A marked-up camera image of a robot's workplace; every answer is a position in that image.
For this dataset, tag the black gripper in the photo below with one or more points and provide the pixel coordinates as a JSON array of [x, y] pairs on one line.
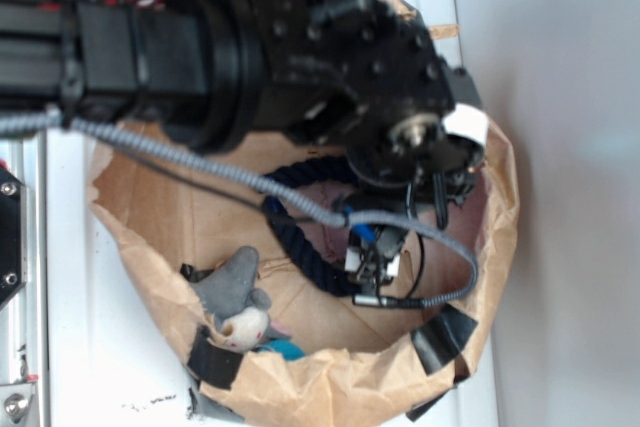
[[361, 75]]

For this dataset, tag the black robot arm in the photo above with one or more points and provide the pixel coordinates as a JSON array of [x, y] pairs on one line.
[[197, 67]]

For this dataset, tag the black tape strip left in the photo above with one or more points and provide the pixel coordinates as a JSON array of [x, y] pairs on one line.
[[211, 364]]

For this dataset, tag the black tape strip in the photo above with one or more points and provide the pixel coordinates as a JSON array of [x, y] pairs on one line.
[[442, 339], [211, 364]]

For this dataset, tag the black tape strip lower right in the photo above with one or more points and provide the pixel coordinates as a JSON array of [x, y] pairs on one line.
[[442, 339]]

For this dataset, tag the aluminium frame rail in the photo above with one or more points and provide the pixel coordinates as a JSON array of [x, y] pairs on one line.
[[23, 320]]

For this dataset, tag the black mounting plate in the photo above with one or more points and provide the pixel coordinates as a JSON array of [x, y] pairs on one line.
[[11, 242]]

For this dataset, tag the brown paper bag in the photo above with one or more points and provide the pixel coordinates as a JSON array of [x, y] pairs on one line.
[[359, 366]]

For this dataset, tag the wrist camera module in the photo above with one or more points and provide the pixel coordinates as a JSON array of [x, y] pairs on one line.
[[372, 260]]

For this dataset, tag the grey plush mouse toy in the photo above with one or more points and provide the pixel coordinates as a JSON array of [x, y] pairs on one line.
[[238, 308]]

